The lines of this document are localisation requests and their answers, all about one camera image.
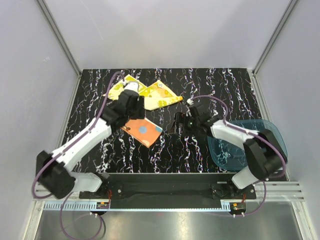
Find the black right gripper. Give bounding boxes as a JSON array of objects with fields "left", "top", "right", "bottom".
[{"left": 168, "top": 112, "right": 200, "bottom": 138}]

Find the orange polka dot towel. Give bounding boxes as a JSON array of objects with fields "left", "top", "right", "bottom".
[{"left": 122, "top": 118, "right": 163, "bottom": 148}]

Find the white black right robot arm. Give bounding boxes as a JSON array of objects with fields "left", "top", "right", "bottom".
[{"left": 170, "top": 103, "right": 288, "bottom": 199}]

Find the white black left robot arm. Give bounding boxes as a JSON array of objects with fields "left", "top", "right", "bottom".
[{"left": 34, "top": 81, "right": 145, "bottom": 200}]

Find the yellow patterned towel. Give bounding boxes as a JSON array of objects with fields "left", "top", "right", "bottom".
[{"left": 107, "top": 74, "right": 183, "bottom": 111}]

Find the blue translucent plastic tray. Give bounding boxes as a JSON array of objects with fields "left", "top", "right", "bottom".
[{"left": 207, "top": 119, "right": 288, "bottom": 173}]

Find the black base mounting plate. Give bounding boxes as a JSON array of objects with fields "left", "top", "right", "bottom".
[{"left": 79, "top": 173, "right": 257, "bottom": 200}]

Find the aluminium frame rail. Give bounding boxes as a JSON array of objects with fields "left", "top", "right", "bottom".
[{"left": 246, "top": 181, "right": 305, "bottom": 203}]

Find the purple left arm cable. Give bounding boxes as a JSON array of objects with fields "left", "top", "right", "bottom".
[{"left": 31, "top": 71, "right": 126, "bottom": 238}]

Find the grey slotted cable duct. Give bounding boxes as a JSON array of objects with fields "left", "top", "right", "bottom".
[{"left": 43, "top": 201, "right": 110, "bottom": 212}]

